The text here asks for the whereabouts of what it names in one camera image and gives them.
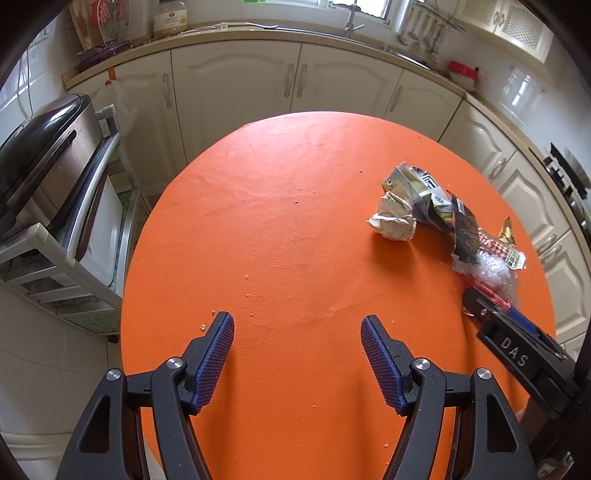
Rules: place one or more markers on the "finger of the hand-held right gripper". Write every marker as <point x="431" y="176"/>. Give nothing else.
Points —
<point x="524" y="319"/>
<point x="478" y="302"/>

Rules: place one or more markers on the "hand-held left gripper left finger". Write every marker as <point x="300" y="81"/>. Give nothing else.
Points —
<point x="214" y="364"/>

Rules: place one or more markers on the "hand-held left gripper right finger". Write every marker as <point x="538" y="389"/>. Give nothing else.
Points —
<point x="381" y="364"/>

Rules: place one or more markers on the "clear plastic wrap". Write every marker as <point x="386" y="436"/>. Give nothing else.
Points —
<point x="496" y="273"/>

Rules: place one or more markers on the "red white snack wrapper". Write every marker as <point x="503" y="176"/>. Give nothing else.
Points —
<point x="496" y="245"/>

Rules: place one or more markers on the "black snack wrapper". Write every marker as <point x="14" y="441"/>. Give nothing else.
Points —
<point x="466" y="230"/>

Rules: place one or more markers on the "gold snack wrapper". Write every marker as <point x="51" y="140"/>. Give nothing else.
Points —
<point x="508" y="228"/>

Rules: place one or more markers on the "white paper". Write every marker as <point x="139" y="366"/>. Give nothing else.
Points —
<point x="392" y="221"/>

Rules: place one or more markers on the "silver snack wrapper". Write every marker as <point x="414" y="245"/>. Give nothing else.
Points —
<point x="411" y="184"/>

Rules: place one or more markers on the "person's right forearm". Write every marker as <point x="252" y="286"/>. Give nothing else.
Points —
<point x="549" y="438"/>

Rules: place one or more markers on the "black gas stove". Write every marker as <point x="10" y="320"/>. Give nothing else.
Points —
<point x="564" y="180"/>

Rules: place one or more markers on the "white shelf rack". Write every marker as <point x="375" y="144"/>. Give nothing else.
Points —
<point x="55" y="277"/>

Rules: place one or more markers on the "red lidded bowl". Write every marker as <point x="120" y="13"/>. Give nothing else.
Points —
<point x="463" y="71"/>

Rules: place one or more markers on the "hanging clear plastic bag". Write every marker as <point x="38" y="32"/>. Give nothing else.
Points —
<point x="122" y="110"/>

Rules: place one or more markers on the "stainless steel oven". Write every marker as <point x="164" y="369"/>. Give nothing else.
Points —
<point x="41" y="152"/>

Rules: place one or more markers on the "hanging utensil rack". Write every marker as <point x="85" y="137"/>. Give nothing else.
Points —
<point x="427" y="32"/>

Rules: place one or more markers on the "cream kitchen cabinets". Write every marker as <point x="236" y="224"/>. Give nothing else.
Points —
<point x="231" y="78"/>

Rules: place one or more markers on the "orange hook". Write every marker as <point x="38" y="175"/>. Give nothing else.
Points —
<point x="111" y="75"/>

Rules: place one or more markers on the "steel faucet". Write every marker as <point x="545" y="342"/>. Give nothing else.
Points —
<point x="351" y="21"/>

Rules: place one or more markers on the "beige countertop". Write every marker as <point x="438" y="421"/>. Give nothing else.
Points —
<point x="138" y="46"/>

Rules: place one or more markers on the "purple dish rack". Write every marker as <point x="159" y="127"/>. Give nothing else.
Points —
<point x="104" y="44"/>

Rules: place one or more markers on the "clear jar with label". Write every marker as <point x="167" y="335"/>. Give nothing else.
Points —
<point x="170" y="21"/>

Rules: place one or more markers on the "cream wall cabinet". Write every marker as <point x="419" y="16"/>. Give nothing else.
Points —
<point x="508" y="23"/>

